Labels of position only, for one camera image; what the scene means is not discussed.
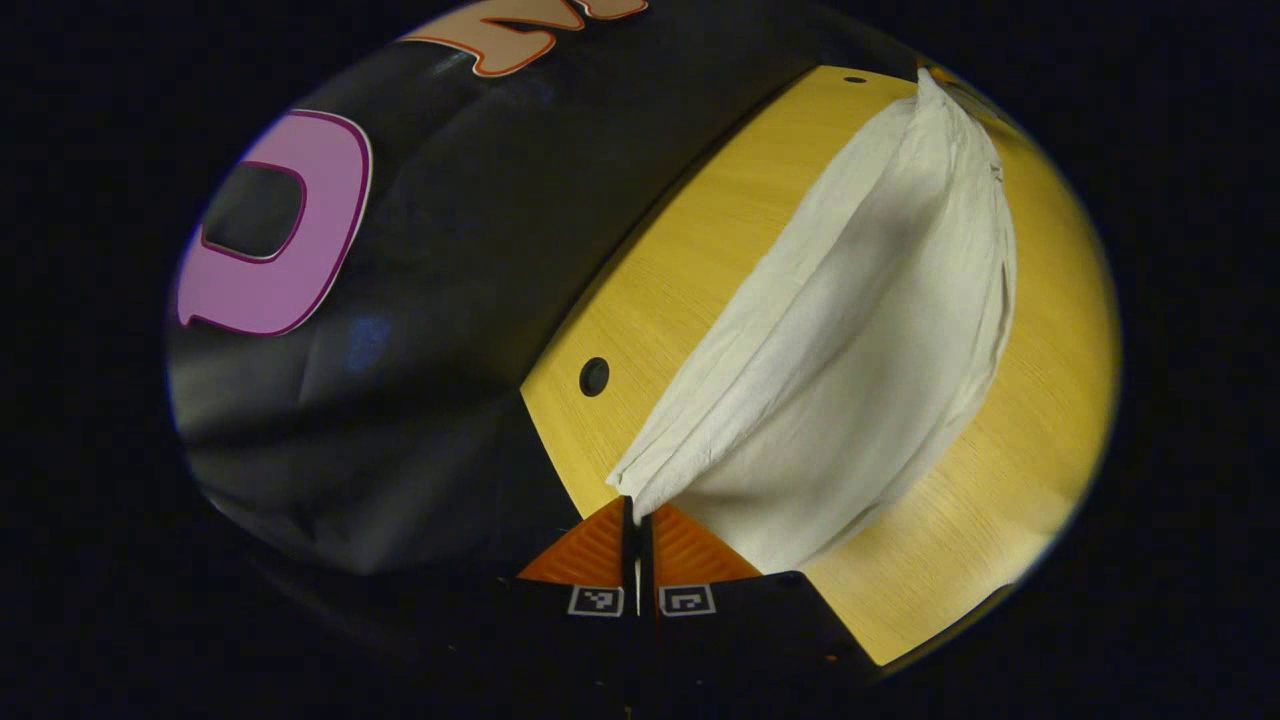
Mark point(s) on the white jeans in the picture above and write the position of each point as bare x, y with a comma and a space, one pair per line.
850, 350

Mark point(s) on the black backdrop cloth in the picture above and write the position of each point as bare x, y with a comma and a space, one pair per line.
450, 300

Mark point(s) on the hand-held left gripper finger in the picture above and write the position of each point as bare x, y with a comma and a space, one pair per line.
627, 550
646, 550

